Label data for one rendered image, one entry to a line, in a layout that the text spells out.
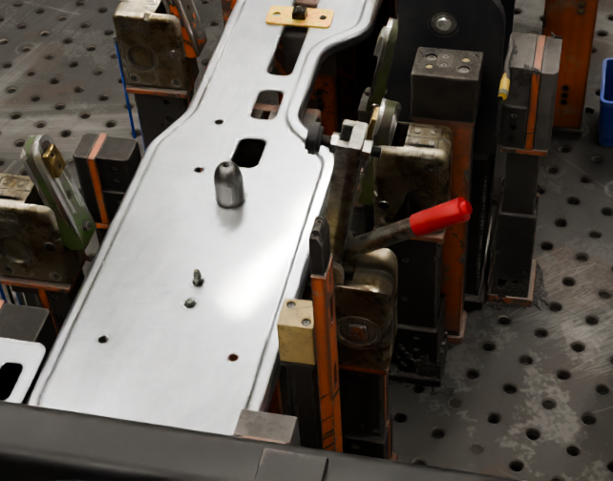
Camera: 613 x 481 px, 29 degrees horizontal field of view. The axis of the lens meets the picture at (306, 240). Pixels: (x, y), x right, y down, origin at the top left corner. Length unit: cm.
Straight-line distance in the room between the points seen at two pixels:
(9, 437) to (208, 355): 74
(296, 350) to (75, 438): 70
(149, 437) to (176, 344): 75
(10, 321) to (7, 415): 82
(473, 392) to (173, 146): 47
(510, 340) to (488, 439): 16
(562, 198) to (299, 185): 54
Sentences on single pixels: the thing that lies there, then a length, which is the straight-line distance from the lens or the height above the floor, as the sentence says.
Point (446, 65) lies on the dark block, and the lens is 126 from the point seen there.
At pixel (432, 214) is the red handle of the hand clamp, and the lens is 107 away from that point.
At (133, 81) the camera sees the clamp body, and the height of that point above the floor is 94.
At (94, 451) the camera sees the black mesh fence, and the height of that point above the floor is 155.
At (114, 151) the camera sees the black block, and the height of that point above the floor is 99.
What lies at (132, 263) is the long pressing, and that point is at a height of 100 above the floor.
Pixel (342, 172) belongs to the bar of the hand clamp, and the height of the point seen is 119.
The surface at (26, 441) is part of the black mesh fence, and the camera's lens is 42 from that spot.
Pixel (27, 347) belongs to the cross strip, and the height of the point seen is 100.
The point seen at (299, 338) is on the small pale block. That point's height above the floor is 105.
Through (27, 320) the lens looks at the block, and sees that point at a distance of 124.
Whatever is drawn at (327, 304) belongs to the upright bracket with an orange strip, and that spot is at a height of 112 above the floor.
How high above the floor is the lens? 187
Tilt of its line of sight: 45 degrees down
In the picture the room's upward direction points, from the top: 4 degrees counter-clockwise
